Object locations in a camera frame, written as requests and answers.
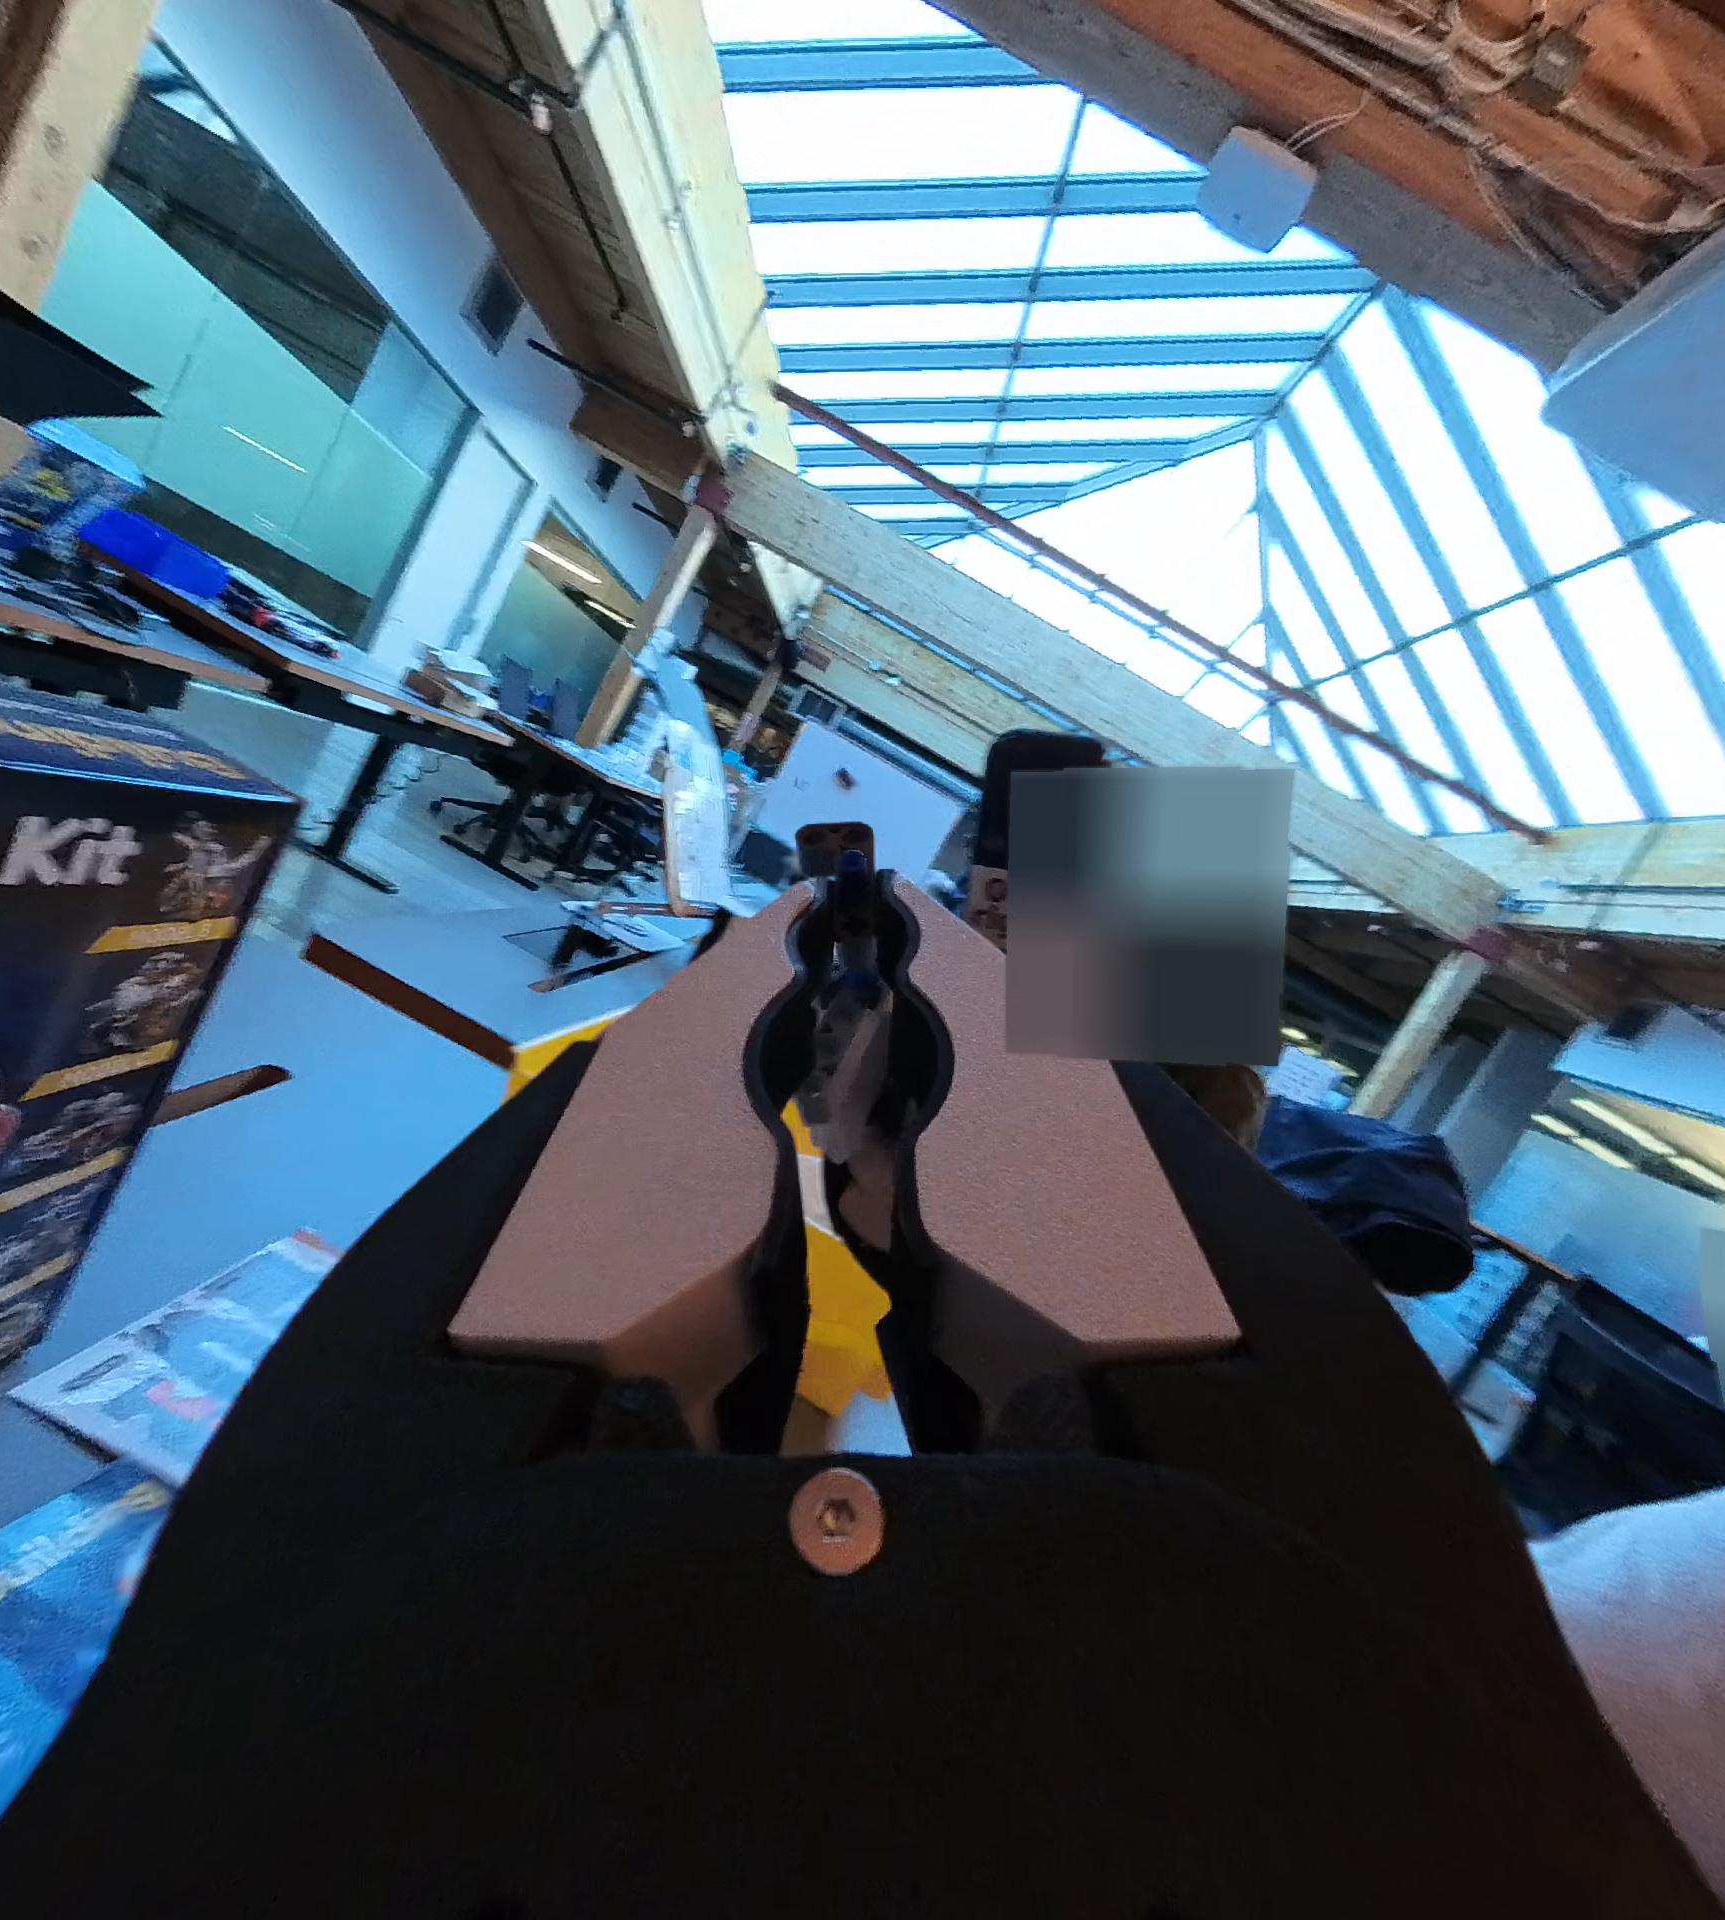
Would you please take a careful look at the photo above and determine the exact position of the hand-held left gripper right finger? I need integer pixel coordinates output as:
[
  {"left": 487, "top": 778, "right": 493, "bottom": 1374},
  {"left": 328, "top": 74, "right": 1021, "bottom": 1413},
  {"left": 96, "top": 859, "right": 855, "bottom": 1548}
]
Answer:
[{"left": 886, "top": 876, "right": 1245, "bottom": 1455}]

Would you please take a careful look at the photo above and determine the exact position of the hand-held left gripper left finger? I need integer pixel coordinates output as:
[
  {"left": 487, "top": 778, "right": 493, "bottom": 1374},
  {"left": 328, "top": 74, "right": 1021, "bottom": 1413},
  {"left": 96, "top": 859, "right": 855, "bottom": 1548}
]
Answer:
[{"left": 448, "top": 882, "right": 823, "bottom": 1455}]

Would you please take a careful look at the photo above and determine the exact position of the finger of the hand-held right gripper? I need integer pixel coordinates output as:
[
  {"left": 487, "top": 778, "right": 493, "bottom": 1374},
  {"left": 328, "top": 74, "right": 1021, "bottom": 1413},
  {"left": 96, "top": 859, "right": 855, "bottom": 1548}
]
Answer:
[{"left": 823, "top": 1148, "right": 941, "bottom": 1359}]

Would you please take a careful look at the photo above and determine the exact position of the dark grey angled beam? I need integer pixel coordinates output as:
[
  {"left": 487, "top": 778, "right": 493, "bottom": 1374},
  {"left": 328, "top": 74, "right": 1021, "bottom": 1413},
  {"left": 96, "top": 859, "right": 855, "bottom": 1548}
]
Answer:
[{"left": 791, "top": 819, "right": 886, "bottom": 999}]

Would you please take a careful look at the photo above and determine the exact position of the grey desk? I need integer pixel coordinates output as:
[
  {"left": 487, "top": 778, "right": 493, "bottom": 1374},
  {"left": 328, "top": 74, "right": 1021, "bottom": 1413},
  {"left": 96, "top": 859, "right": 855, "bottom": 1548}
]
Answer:
[{"left": 0, "top": 838, "right": 745, "bottom": 1576}]

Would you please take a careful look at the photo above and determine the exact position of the yellow storage bin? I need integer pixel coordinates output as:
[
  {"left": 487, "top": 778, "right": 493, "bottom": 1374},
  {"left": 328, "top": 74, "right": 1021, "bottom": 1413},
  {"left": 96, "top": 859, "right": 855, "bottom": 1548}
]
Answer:
[{"left": 503, "top": 1012, "right": 897, "bottom": 1416}]

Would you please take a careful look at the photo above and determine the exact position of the whiteboard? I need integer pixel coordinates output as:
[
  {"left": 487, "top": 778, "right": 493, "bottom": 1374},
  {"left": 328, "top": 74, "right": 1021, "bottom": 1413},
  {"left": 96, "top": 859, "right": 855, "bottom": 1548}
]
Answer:
[{"left": 749, "top": 722, "right": 969, "bottom": 887}]

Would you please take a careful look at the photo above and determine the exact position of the black tablet stand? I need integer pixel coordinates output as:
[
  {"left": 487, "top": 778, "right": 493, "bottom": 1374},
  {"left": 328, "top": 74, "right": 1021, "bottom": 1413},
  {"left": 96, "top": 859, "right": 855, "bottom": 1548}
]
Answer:
[{"left": 503, "top": 900, "right": 714, "bottom": 989}]

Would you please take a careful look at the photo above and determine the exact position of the dark blue jacket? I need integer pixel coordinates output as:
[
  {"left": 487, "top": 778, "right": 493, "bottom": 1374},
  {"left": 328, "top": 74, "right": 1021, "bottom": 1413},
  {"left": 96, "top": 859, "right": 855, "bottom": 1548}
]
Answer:
[{"left": 1261, "top": 1094, "right": 1476, "bottom": 1294}]

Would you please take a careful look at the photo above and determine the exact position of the leaning cardboard board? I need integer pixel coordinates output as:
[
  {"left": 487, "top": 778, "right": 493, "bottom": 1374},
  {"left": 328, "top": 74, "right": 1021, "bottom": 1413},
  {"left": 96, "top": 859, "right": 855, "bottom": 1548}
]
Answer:
[{"left": 658, "top": 659, "right": 736, "bottom": 917}]

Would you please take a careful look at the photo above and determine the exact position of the sticker sheet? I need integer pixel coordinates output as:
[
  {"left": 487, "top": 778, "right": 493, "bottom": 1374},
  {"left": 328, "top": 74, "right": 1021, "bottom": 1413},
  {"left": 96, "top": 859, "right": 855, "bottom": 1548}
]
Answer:
[{"left": 12, "top": 1227, "right": 342, "bottom": 1485}]

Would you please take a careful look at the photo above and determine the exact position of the black mesh chair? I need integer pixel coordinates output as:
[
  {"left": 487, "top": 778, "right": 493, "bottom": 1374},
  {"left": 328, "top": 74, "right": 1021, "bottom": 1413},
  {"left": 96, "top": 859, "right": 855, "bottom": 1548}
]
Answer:
[{"left": 1494, "top": 1275, "right": 1725, "bottom": 1516}]

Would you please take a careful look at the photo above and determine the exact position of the blue toy box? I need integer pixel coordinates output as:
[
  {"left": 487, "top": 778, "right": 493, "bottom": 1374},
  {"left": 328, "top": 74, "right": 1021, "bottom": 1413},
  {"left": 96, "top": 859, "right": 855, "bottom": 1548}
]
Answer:
[{"left": 0, "top": 659, "right": 306, "bottom": 1418}]

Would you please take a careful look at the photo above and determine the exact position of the white ceiling box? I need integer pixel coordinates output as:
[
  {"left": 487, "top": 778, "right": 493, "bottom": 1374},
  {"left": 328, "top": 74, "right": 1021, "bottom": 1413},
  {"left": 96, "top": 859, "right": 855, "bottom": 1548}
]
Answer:
[{"left": 1197, "top": 125, "right": 1319, "bottom": 251}]

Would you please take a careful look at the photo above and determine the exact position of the white toy car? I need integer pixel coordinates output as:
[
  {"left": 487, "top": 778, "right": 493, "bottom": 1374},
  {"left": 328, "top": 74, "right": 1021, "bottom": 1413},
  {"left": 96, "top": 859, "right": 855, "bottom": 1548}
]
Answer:
[{"left": 224, "top": 585, "right": 340, "bottom": 663}]

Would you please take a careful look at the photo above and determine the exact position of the blue manual booklet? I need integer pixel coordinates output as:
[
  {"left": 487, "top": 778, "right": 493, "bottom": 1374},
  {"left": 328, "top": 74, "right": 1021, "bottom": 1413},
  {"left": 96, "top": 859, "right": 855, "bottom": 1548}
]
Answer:
[{"left": 0, "top": 1460, "right": 182, "bottom": 1896}]

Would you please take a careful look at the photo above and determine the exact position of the white ceiling projector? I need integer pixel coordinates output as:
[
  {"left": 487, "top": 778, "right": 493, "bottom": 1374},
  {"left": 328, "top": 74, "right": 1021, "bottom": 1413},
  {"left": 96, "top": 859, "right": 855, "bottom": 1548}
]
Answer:
[{"left": 1541, "top": 196, "right": 1725, "bottom": 522}]

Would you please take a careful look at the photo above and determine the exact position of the person's white t-shirt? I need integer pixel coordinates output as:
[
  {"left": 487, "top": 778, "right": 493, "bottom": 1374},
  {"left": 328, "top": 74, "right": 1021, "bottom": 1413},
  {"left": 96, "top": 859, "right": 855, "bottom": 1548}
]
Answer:
[{"left": 1530, "top": 1478, "right": 1725, "bottom": 1920}]

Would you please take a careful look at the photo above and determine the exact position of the blue storage bin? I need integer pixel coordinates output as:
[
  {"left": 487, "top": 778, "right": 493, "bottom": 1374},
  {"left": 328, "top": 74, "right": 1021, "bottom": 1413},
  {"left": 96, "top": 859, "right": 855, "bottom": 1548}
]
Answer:
[{"left": 80, "top": 505, "right": 229, "bottom": 599}]

